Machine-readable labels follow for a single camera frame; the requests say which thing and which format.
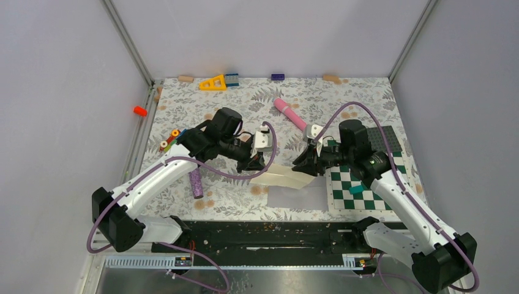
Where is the colourful lego toy stack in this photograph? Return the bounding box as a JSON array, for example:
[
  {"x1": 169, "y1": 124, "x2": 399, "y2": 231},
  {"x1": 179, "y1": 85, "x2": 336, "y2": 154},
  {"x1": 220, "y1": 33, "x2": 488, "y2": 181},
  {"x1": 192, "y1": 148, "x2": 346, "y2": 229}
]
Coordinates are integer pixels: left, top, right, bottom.
[{"x1": 159, "y1": 129, "x2": 185, "y2": 153}]

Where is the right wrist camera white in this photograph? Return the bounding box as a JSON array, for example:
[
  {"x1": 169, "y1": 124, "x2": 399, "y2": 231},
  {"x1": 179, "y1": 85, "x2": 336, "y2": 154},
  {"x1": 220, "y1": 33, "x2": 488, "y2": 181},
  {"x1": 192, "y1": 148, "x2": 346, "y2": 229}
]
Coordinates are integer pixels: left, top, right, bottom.
[{"x1": 304, "y1": 124, "x2": 323, "y2": 156}]

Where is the purple glitter microphone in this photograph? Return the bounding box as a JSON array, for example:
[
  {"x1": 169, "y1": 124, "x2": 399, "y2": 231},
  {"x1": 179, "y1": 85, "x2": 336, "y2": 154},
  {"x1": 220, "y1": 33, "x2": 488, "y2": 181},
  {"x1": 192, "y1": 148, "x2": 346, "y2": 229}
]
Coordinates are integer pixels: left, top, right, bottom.
[{"x1": 189, "y1": 168, "x2": 204, "y2": 199}]

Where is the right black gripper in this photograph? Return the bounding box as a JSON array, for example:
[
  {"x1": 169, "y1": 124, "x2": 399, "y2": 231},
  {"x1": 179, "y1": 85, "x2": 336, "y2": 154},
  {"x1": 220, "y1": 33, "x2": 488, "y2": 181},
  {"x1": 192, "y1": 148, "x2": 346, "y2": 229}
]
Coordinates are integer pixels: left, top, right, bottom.
[{"x1": 292, "y1": 141, "x2": 354, "y2": 177}]

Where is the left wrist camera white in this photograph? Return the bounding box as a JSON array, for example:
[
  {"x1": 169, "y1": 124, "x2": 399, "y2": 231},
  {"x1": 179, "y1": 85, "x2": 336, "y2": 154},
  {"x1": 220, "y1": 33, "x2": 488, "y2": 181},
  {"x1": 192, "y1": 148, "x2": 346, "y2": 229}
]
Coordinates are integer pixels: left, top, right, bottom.
[{"x1": 250, "y1": 124, "x2": 273, "y2": 158}]

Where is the green white chessboard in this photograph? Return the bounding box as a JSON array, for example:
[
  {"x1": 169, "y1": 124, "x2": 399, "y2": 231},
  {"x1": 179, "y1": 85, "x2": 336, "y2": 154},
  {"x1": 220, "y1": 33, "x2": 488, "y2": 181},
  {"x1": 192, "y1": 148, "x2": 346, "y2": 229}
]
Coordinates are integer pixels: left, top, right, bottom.
[{"x1": 325, "y1": 165, "x2": 394, "y2": 215}]

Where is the dark purple lego brick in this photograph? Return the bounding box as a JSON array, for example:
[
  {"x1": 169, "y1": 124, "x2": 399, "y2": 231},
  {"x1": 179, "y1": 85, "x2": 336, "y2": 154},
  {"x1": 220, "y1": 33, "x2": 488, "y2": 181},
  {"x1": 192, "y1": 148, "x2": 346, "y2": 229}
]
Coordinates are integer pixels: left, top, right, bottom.
[{"x1": 271, "y1": 73, "x2": 285, "y2": 81}]

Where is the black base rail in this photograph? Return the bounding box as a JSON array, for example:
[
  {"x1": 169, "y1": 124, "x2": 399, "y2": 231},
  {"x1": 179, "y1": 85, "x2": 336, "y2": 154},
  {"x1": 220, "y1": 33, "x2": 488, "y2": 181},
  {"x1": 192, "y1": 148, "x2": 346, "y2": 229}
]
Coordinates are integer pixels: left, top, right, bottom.
[{"x1": 174, "y1": 220, "x2": 381, "y2": 268}]

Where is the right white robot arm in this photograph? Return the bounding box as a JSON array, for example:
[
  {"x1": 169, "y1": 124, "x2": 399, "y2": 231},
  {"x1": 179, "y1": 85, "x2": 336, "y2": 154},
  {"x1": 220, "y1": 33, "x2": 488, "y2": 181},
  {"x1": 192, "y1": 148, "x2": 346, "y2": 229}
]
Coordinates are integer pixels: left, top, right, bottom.
[{"x1": 293, "y1": 119, "x2": 477, "y2": 293}]

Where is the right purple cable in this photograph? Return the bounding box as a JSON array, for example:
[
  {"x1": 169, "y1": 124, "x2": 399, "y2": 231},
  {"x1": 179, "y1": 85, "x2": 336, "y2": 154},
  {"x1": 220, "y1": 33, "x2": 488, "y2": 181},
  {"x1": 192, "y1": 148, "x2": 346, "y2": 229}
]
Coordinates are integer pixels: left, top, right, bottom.
[{"x1": 314, "y1": 101, "x2": 481, "y2": 294}]

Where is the teal block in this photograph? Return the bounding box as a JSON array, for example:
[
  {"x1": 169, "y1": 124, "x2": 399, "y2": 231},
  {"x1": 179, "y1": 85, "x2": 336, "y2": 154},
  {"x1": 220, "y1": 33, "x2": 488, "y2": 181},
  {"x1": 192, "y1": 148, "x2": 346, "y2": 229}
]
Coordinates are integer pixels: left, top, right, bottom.
[{"x1": 348, "y1": 185, "x2": 364, "y2": 195}]

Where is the yellow triangle toy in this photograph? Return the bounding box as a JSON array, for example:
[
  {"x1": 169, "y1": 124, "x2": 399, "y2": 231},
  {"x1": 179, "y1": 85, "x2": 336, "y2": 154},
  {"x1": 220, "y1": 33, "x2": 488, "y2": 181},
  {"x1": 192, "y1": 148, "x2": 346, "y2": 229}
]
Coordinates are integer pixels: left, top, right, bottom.
[{"x1": 199, "y1": 74, "x2": 226, "y2": 91}]

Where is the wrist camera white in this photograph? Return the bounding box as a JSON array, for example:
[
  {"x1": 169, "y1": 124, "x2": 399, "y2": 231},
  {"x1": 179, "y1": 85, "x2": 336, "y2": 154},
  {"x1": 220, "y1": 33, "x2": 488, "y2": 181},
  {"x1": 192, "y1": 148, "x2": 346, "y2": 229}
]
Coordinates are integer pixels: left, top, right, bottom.
[
  {"x1": 250, "y1": 124, "x2": 273, "y2": 158},
  {"x1": 304, "y1": 124, "x2": 323, "y2": 156}
]

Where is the pink toy microphone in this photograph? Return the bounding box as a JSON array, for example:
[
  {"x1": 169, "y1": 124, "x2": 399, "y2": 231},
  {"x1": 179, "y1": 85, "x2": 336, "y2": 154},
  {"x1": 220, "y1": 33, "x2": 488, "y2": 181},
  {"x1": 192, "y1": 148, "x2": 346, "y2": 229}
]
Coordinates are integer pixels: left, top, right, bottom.
[{"x1": 274, "y1": 97, "x2": 307, "y2": 131}]

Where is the blue grey lego brick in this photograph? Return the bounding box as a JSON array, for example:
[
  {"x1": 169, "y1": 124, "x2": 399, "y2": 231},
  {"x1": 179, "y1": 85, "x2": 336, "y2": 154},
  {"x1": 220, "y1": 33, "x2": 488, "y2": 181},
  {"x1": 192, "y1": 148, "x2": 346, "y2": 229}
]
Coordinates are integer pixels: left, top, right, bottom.
[{"x1": 224, "y1": 73, "x2": 239, "y2": 87}]

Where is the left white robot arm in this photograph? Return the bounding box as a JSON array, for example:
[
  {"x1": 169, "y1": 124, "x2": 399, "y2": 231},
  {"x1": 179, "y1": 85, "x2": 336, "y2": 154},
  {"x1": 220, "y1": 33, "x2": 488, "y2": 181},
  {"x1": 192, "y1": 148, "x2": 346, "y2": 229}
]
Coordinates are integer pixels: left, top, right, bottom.
[{"x1": 87, "y1": 107, "x2": 277, "y2": 254}]

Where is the orange red cylinder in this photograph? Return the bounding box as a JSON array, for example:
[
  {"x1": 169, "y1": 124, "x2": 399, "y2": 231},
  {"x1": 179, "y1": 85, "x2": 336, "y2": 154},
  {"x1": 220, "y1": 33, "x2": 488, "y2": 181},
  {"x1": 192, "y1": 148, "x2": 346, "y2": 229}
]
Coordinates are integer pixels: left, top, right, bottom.
[{"x1": 133, "y1": 106, "x2": 147, "y2": 117}]

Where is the wooden block right back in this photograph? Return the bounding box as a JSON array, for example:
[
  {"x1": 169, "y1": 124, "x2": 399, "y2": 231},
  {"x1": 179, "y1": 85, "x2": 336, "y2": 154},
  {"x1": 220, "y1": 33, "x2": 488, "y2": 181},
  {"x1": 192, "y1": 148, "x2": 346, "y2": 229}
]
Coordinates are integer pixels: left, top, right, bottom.
[{"x1": 322, "y1": 75, "x2": 342, "y2": 85}]

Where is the floral table mat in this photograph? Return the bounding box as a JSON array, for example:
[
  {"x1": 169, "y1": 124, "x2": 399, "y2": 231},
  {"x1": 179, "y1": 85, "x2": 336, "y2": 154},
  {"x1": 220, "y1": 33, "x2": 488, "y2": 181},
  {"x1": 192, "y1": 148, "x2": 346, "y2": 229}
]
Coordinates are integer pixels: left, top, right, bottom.
[{"x1": 141, "y1": 78, "x2": 424, "y2": 221}]

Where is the wooden block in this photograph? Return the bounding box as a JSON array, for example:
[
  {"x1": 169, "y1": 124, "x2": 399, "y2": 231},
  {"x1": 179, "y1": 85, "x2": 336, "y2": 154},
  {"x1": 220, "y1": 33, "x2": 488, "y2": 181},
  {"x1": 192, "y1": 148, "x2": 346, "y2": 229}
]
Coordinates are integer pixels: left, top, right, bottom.
[
  {"x1": 177, "y1": 75, "x2": 194, "y2": 83},
  {"x1": 322, "y1": 75, "x2": 342, "y2": 85}
]

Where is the wooden block left back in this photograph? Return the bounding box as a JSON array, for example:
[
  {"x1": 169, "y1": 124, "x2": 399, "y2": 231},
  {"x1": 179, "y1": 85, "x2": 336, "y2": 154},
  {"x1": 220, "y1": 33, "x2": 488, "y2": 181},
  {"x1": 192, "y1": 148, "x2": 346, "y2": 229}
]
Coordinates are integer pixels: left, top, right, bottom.
[{"x1": 177, "y1": 75, "x2": 194, "y2": 83}]

